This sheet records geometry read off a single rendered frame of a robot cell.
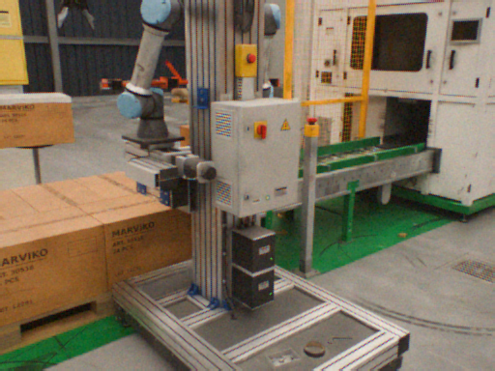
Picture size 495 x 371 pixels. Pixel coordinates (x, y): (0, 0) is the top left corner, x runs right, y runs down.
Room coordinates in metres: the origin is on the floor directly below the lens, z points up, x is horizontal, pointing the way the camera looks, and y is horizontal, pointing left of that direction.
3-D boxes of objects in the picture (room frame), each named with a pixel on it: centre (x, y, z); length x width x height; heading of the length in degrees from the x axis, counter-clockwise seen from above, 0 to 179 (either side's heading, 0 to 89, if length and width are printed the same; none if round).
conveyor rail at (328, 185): (3.51, -0.74, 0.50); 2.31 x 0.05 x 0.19; 130
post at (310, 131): (3.00, -0.39, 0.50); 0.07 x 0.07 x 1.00; 40
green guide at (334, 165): (3.79, -0.98, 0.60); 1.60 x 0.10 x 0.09; 130
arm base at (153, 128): (2.33, 0.46, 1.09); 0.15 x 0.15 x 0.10
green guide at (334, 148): (4.20, -0.63, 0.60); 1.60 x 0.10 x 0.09; 130
